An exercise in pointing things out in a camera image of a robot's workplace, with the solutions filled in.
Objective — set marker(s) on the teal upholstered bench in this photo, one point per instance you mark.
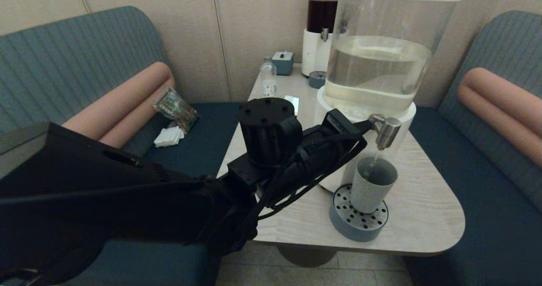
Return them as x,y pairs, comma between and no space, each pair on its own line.
487,192
63,65

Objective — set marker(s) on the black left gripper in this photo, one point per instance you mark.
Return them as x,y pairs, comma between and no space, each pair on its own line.
338,133

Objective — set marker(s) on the small clear bottle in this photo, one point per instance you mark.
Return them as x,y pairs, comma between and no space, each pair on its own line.
268,78

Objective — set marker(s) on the clear snack packet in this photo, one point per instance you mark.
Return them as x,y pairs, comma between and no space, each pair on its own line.
175,107

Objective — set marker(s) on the white folded napkins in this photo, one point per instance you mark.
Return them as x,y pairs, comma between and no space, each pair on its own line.
168,137

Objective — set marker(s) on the dark drink dispenser white base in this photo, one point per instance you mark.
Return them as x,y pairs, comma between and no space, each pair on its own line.
315,52

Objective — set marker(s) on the small blue drip tray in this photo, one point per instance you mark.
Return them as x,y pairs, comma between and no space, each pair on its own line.
316,81

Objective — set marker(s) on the clear water dispenser white base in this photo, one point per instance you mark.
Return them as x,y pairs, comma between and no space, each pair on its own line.
381,65

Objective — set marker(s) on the pink bolster cushion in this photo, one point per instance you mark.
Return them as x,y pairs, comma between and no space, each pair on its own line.
499,103
127,104

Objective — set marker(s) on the metal dispenser tap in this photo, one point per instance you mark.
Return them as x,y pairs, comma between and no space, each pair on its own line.
387,131

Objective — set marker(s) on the grey-blue plastic cup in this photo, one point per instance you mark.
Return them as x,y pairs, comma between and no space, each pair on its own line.
372,192

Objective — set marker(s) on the small blue box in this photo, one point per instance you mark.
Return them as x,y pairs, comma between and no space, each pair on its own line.
283,62

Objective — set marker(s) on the blue drip tray metal grate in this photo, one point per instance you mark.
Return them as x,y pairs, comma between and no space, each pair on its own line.
358,231

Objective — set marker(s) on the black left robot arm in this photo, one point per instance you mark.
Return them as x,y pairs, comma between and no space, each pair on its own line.
106,201

